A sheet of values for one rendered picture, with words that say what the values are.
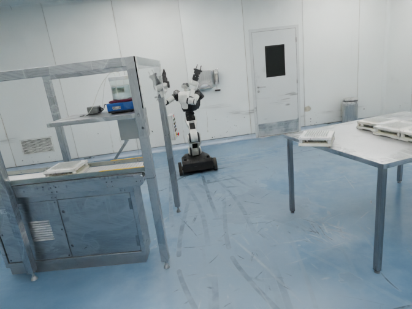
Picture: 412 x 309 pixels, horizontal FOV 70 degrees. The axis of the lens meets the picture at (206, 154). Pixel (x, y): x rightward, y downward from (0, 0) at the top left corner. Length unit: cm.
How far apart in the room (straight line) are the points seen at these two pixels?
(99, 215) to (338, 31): 576
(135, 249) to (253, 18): 487
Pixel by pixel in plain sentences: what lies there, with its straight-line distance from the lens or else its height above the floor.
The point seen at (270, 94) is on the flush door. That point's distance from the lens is 629.
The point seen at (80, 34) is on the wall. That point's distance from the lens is 615.
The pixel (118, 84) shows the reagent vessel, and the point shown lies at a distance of 227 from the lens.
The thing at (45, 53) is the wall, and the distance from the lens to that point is 631.
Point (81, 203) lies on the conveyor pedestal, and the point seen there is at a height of 59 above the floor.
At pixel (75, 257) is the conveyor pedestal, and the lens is 283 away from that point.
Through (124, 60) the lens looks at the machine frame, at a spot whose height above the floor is 160.
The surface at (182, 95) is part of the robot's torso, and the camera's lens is 450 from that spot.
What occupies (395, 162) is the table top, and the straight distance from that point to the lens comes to 217.
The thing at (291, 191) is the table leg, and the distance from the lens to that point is 306.
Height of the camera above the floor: 149
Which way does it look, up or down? 16 degrees down
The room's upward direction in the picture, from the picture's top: 7 degrees counter-clockwise
